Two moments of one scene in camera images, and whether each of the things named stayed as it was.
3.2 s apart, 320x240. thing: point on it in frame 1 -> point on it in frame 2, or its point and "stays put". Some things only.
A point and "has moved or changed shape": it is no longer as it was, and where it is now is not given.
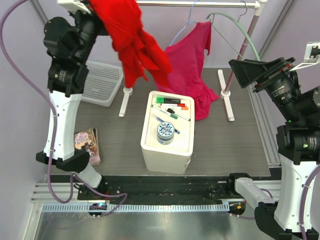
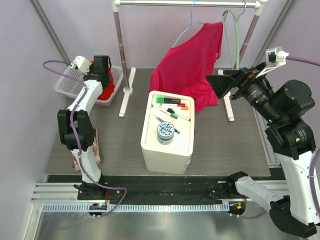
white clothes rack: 224,91 stays put
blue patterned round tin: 165,133 stays put
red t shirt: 139,52 -> 108,91
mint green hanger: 257,55 has moved or changed shape
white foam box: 168,137 stays put
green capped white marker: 174,115 stays put
